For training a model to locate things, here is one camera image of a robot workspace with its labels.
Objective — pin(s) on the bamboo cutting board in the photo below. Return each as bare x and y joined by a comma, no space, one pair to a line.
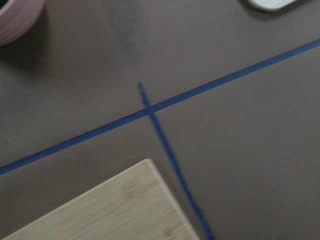
51,203

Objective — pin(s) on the cream bear tray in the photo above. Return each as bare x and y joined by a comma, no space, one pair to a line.
270,5

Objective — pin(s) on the pink bowl with ice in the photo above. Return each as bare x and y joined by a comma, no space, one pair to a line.
17,17

